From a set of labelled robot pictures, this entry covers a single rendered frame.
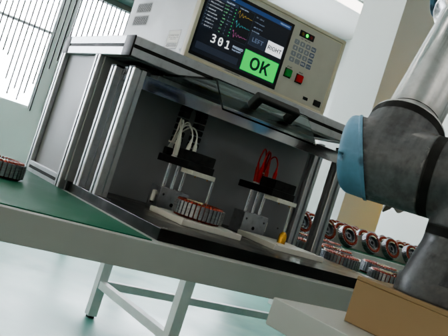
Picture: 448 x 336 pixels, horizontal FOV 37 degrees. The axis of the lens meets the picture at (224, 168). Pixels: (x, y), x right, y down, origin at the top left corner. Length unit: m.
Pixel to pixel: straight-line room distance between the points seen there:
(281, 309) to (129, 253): 0.29
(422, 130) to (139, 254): 0.48
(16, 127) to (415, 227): 4.62
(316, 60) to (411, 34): 4.07
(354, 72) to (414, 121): 4.86
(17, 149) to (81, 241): 6.91
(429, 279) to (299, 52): 0.93
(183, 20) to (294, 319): 0.89
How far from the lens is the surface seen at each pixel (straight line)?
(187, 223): 1.36
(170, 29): 1.66
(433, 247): 0.93
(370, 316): 0.94
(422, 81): 1.07
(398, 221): 8.21
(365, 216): 5.66
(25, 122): 7.95
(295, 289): 1.31
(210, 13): 1.58
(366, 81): 5.70
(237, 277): 1.23
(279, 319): 0.95
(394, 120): 0.99
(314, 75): 1.76
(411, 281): 0.92
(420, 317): 0.90
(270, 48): 1.67
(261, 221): 1.70
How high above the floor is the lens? 0.88
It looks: 1 degrees up
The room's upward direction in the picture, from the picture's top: 18 degrees clockwise
